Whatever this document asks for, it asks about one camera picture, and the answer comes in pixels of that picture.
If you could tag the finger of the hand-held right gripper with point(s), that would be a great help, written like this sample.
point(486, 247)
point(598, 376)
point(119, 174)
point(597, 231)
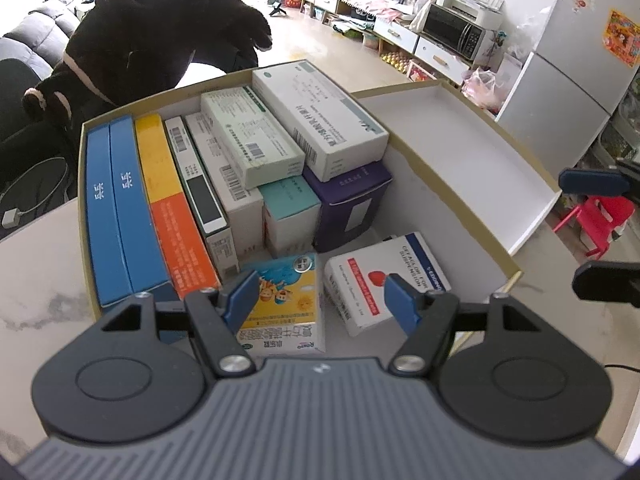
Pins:
point(595, 181)
point(607, 282)

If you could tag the white box with barcode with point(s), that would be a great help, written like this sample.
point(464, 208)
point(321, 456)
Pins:
point(247, 225)

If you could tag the white box with green logo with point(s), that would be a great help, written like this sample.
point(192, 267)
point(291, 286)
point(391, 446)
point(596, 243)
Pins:
point(320, 115)

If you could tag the pink plastic bag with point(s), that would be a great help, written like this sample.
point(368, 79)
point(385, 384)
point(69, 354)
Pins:
point(480, 87)

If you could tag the colourful cartoon medicine box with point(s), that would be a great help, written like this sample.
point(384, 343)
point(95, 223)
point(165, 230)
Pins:
point(285, 305)

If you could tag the black plush toy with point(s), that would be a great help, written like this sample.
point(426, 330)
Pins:
point(165, 25)

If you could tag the white box with green stripe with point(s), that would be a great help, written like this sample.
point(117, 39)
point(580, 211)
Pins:
point(250, 135)

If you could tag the white refrigerator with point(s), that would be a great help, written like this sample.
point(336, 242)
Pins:
point(565, 35)

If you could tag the teal medicine box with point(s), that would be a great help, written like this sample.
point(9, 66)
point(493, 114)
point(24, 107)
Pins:
point(290, 215)

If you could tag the tray of eggs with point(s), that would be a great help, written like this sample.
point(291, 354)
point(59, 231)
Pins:
point(395, 59)

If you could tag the white printer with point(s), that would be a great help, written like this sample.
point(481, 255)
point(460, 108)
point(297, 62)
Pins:
point(470, 5)

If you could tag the orange fridge poster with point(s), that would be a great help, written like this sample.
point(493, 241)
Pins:
point(622, 37)

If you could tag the black armchair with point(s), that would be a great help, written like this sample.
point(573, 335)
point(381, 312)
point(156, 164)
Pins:
point(15, 90)

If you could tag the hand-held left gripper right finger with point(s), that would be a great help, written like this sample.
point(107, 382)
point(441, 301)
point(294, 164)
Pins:
point(400, 300)

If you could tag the storage rack with green items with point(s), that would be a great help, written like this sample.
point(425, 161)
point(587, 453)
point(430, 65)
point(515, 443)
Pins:
point(620, 130)

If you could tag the small black tripod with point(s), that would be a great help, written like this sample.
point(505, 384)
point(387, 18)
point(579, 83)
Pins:
point(277, 10)

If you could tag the black microwave oven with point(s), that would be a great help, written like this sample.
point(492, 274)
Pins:
point(450, 32)

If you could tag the red child chair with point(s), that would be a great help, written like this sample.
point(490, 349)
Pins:
point(600, 220)

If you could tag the grey sofa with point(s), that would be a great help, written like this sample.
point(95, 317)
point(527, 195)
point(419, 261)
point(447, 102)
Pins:
point(35, 35)

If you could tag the cardboard shoe box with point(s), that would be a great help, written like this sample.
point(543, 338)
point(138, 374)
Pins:
point(450, 160)

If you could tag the white tote bag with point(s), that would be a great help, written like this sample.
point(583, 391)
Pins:
point(422, 15)

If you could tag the white box blue stripe red mark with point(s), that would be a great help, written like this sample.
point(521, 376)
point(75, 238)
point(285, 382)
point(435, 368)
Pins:
point(360, 285)

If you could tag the yellow and orange medicine box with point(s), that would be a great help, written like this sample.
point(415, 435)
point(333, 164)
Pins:
point(170, 200)

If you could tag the white box with dark panel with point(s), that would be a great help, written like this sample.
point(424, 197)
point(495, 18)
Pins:
point(200, 195)

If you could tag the purple medicine box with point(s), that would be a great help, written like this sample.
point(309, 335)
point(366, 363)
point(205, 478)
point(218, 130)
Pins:
point(350, 200)

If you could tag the pink patterned cloth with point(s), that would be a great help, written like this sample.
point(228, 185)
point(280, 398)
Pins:
point(370, 0)

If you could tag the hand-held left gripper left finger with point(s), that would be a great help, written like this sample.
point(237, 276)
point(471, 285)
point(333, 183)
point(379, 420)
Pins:
point(240, 295)

